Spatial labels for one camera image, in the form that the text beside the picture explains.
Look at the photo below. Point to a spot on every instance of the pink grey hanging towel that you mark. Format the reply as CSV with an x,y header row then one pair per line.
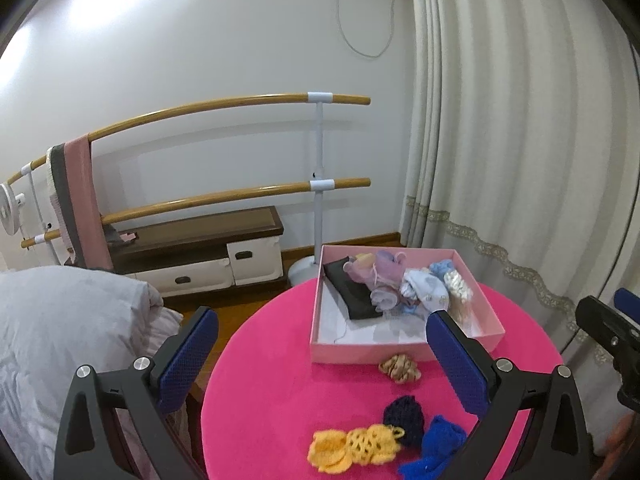
x,y
73,198

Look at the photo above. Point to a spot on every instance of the navy crochet scrunchie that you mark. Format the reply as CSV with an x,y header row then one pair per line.
x,y
406,413

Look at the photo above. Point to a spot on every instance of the pink cardboard box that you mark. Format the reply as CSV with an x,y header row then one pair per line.
x,y
335,339

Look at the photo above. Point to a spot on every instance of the purple sheer organza scrunchie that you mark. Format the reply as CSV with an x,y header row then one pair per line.
x,y
382,273

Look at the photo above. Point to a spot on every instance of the grey bed duvet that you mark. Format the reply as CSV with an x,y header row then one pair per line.
x,y
53,320

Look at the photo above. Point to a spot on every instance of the white small fan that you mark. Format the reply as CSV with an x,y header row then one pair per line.
x,y
10,205

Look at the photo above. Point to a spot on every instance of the tan satin scrunchie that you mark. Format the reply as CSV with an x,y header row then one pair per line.
x,y
400,368

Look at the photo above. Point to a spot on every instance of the lower wooden ballet bar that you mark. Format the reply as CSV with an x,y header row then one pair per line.
x,y
227,197

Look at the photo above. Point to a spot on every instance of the royal blue microfiber cloth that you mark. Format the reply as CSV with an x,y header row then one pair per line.
x,y
442,440

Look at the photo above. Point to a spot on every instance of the dark wood low cabinet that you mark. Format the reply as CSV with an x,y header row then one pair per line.
x,y
206,253

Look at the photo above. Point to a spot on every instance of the upper wooden ballet bar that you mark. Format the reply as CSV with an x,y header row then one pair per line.
x,y
226,104

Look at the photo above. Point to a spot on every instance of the white barre stand post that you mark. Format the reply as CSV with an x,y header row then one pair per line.
x,y
306,268

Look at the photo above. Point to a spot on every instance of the yellow crochet item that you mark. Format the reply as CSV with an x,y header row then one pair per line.
x,y
334,451

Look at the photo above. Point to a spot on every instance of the wooden ballet bar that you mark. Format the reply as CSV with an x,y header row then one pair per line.
x,y
227,197
226,104

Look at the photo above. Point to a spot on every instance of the cream lace-trimmed curtain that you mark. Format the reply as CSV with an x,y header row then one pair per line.
x,y
524,152

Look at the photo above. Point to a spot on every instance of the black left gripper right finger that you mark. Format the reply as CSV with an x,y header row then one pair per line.
x,y
554,443

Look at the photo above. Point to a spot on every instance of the black pouch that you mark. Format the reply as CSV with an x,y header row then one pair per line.
x,y
355,295

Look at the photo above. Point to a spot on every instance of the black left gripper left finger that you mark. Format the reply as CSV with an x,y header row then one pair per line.
x,y
91,444

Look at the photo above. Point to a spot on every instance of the white printed baby sock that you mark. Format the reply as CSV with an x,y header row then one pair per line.
x,y
421,286

